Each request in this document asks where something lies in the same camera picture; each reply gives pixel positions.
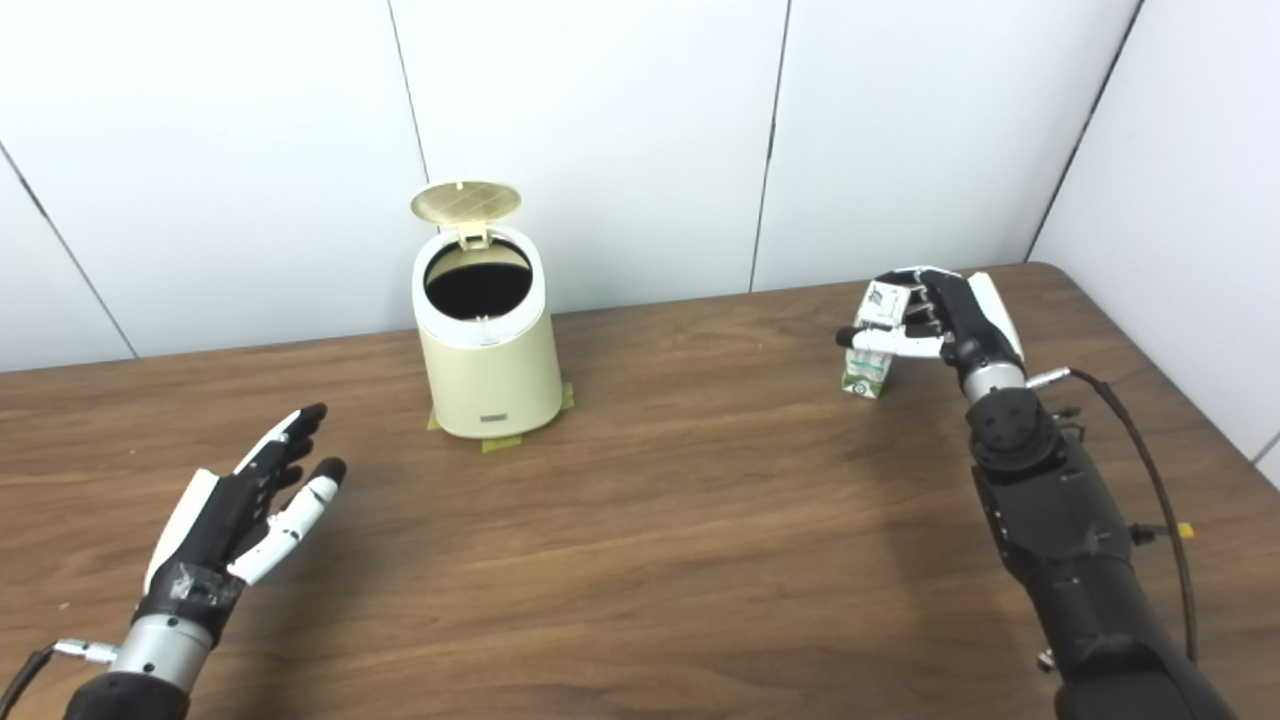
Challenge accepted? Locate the cream-colored trash bin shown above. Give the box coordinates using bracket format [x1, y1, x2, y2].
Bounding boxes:
[410, 181, 564, 441]

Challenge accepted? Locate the white green milk carton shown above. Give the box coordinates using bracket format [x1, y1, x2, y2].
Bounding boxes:
[841, 281, 923, 400]

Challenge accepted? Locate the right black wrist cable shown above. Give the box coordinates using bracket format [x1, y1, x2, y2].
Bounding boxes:
[1025, 368, 1199, 666]

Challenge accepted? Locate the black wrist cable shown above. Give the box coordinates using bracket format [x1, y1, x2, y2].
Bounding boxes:
[1025, 368, 1199, 666]
[0, 640, 119, 716]

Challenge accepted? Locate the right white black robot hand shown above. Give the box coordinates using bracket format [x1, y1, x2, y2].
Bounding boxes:
[836, 266, 1028, 393]

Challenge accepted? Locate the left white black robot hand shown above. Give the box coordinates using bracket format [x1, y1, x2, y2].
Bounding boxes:
[135, 403, 348, 641]

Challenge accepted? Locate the round cream bin lid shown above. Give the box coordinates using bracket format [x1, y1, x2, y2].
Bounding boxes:
[410, 181, 523, 251]

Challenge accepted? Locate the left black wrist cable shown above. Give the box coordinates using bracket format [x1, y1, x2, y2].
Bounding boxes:
[0, 640, 119, 716]

